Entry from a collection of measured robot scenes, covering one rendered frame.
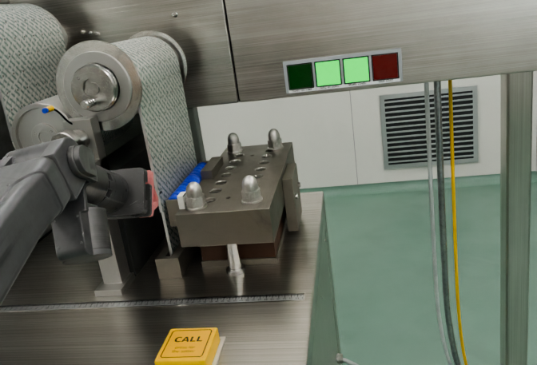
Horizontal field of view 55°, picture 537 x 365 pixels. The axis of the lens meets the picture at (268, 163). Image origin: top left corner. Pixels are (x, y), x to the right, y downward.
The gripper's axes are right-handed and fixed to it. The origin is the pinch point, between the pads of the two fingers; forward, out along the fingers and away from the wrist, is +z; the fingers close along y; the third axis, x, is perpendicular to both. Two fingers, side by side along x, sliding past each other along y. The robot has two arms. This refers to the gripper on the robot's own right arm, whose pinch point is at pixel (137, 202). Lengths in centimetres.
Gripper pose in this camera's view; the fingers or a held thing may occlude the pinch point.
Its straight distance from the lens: 83.2
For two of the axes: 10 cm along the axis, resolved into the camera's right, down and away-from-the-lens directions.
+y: 9.8, -0.9, -1.7
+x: -0.5, -9.7, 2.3
